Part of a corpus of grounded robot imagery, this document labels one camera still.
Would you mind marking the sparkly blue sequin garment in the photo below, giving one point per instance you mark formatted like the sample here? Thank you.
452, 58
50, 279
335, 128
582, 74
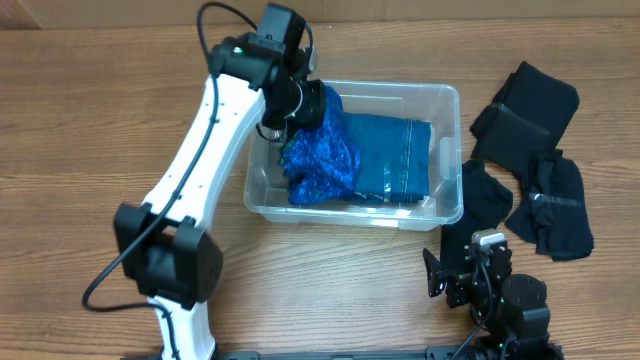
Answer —
322, 164

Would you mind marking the blue denim jeans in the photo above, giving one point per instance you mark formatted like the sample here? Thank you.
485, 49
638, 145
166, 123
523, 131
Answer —
394, 156

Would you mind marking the large folded black garment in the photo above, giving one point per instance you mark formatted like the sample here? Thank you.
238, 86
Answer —
527, 116

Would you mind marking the clear plastic storage bin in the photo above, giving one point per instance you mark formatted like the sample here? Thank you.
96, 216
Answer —
266, 193

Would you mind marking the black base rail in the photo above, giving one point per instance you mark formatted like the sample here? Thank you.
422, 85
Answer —
340, 355

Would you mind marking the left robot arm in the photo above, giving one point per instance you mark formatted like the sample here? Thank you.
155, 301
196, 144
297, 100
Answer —
258, 79

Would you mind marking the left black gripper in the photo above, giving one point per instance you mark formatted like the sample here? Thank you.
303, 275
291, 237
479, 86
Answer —
314, 106

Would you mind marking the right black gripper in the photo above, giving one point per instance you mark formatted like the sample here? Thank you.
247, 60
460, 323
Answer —
457, 283

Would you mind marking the small black garment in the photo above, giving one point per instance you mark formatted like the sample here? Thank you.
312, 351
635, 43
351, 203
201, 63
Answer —
486, 203

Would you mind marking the crumpled black taped garment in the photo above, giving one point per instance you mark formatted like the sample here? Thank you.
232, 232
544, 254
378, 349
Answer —
552, 213

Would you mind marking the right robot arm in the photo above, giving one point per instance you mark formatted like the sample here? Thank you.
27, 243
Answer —
509, 310

